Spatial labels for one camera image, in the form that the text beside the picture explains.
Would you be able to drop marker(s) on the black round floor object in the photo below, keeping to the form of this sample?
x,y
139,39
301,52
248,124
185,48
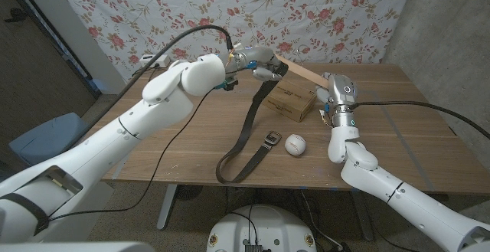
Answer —
x,y
189,192

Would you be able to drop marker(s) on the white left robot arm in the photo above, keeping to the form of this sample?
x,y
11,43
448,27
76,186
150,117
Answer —
x,y
134,129

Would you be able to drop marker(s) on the dark fabric belt with buckle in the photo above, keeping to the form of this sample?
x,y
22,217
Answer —
x,y
249,122

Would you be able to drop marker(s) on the blue padded stool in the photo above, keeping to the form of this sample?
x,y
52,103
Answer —
x,y
49,141

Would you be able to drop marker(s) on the brown cardboard box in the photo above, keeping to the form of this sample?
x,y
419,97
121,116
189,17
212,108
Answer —
x,y
291,99

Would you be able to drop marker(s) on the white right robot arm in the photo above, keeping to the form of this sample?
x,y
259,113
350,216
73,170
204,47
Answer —
x,y
402,198

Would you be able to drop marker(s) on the dark grey table leg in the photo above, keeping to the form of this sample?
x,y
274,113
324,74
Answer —
x,y
363,219

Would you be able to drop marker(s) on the white table leg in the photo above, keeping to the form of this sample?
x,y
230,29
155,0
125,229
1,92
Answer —
x,y
167,206

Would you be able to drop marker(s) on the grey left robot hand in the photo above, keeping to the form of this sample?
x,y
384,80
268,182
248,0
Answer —
x,y
256,56

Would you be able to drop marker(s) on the white power adapter box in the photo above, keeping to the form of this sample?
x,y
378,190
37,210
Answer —
x,y
161,58

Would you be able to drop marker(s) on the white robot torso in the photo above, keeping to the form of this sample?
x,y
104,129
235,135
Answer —
x,y
262,229

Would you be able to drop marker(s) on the white baseball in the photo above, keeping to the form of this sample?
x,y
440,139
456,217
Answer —
x,y
295,144

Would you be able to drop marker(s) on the wooden clip hanger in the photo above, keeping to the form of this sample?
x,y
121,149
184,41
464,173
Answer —
x,y
302,71

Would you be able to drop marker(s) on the floral backdrop cloth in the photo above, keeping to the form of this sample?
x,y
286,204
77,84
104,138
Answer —
x,y
306,14

